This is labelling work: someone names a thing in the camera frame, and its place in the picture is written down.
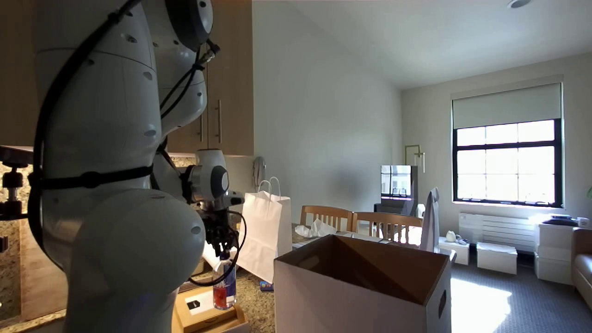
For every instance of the shallow brown cardboard box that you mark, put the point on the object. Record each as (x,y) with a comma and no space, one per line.
(208,319)

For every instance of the ceiling light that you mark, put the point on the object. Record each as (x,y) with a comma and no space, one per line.
(519,3)

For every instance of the small blue packet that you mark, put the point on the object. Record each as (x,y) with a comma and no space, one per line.
(266,286)

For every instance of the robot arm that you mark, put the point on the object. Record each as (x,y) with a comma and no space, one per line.
(115,138)

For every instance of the clear bottle with red liquid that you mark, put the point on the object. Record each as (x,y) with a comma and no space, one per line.
(224,286)

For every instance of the window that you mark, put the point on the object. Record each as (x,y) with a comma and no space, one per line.
(508,162)

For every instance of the wall lamp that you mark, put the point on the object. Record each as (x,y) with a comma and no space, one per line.
(418,157)

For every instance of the camera on mount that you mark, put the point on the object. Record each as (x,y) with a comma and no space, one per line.
(13,185)

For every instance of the stack of white boxes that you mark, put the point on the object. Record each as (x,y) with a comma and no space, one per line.
(555,252)

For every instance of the low white box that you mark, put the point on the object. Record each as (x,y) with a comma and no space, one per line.
(458,252)
(497,256)

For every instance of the white garment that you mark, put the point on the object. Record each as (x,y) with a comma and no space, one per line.
(430,222)

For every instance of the white radiator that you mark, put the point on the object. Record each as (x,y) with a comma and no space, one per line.
(499,229)

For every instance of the crumpled white paper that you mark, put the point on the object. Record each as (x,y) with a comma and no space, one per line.
(319,229)

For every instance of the row of wooden chairs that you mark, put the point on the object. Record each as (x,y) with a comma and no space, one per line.
(388,224)

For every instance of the small black card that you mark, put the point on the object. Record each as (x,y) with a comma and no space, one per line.
(193,305)

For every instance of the white roller blind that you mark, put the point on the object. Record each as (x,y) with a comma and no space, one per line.
(508,106)

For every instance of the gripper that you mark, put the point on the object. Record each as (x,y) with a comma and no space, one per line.
(218,227)

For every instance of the large white cardboard box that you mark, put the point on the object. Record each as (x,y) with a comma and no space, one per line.
(351,300)

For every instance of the wooden wall cabinet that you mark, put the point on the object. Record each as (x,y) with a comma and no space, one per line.
(233,69)

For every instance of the monitor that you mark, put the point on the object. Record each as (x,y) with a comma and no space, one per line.
(397,182)

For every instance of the white paper bag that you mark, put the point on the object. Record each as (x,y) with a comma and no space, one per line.
(263,231)

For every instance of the brown sofa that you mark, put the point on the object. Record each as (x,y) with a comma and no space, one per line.
(583,268)

